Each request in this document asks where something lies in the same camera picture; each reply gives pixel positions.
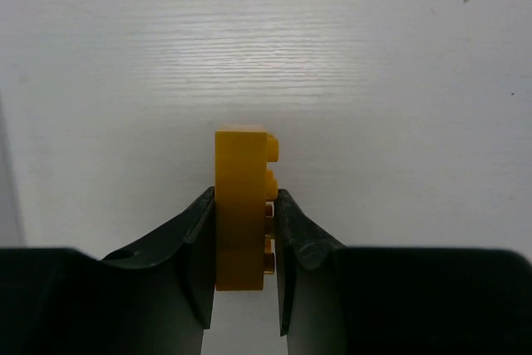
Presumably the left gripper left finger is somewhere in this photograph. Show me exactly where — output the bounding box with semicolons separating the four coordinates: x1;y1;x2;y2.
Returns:
1;189;215;354

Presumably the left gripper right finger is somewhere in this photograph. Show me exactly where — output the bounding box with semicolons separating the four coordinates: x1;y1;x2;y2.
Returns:
274;190;531;354

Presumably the long orange lego brick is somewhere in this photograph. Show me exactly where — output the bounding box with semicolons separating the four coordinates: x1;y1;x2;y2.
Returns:
214;126;279;291

